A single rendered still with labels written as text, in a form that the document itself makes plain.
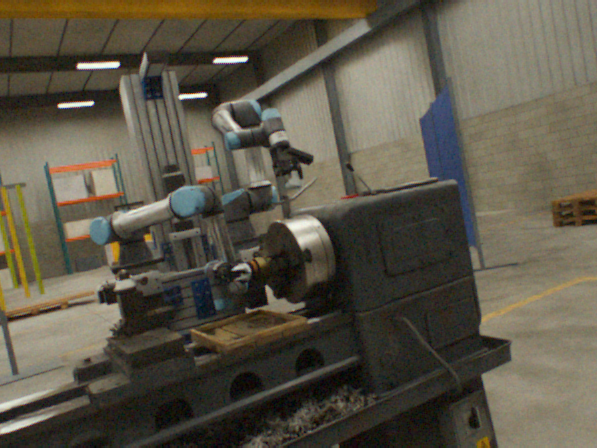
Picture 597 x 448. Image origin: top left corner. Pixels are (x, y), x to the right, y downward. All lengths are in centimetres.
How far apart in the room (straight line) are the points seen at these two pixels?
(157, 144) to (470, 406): 179
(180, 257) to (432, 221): 117
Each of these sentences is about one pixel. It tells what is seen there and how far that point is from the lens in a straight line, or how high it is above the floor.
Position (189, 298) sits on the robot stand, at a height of 95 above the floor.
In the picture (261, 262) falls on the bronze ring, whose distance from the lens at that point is 186.
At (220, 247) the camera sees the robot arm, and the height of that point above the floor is 116.
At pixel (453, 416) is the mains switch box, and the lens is 215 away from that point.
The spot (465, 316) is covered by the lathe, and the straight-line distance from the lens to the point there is 220.
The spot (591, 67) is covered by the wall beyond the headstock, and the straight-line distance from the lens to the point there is 1260.
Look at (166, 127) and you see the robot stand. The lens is 267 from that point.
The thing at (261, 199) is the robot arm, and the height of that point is 133.
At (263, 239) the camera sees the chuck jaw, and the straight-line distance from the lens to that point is 196.
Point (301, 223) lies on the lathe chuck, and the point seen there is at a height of 121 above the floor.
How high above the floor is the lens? 131
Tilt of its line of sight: 3 degrees down
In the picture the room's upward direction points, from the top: 11 degrees counter-clockwise
